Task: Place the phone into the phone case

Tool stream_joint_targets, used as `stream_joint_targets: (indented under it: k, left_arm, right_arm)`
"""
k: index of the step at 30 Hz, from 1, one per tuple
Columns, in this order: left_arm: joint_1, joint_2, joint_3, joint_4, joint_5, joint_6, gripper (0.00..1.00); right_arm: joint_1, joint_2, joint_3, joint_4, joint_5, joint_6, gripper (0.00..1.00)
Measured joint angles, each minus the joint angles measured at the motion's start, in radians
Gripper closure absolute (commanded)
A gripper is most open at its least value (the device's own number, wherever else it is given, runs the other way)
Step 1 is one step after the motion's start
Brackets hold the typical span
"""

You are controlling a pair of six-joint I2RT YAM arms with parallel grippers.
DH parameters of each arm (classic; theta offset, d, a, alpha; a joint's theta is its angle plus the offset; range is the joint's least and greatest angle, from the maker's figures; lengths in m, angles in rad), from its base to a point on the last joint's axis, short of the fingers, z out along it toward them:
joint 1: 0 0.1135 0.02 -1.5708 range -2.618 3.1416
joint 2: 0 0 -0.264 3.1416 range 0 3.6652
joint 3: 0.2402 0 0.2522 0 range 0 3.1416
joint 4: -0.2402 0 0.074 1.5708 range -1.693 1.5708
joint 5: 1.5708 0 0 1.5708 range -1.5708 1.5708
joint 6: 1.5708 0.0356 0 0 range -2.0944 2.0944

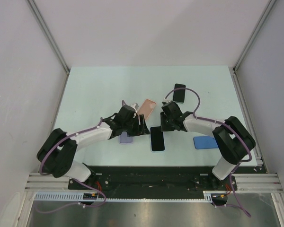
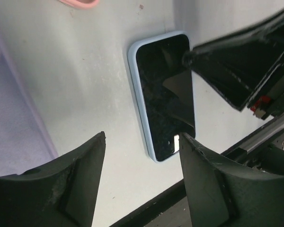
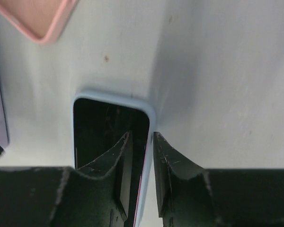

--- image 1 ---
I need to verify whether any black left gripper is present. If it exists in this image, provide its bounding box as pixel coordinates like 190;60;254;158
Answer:
123;114;150;137

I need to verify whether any purple-edged black phone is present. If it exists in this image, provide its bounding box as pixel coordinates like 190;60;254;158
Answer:
150;126;166;152

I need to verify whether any lilac phone case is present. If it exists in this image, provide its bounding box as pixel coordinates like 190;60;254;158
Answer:
119;132;133;144

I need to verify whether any pink phone case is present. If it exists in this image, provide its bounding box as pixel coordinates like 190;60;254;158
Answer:
137;99;156;121

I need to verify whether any light blue phone case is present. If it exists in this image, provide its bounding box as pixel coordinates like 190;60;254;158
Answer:
149;125;166;154

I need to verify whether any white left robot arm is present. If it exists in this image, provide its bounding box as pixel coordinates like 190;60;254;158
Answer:
36;105;150;189

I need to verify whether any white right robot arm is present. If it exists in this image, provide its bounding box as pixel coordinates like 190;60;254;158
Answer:
160;101;256;190

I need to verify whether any teal-edged black phone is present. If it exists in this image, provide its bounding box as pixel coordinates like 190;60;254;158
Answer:
172;83;186;104

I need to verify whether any blue phone face down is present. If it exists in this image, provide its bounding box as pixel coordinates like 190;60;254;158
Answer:
193;136;218;150

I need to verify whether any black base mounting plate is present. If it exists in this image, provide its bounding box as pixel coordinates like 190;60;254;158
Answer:
54;166;237;197

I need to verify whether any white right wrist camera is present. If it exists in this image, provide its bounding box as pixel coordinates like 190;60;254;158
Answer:
162;99;171;105

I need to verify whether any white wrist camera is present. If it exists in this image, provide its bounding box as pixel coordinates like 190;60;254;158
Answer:
162;99;171;105
130;103;139;112

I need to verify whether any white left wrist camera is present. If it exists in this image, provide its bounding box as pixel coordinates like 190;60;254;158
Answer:
130;103;139;112

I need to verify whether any right aluminium frame post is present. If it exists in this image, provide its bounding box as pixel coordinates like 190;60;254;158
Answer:
232;0;278;73

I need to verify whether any aluminium frame post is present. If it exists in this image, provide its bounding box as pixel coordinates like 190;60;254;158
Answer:
232;0;278;73
25;0;71;74

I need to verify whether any right aluminium rail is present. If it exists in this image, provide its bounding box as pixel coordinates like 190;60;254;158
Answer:
230;67;284;227

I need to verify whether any white slotted cable duct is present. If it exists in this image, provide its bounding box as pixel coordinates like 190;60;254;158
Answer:
34;190;237;203

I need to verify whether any left aluminium frame post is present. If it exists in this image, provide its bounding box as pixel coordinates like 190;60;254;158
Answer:
25;0;71;74

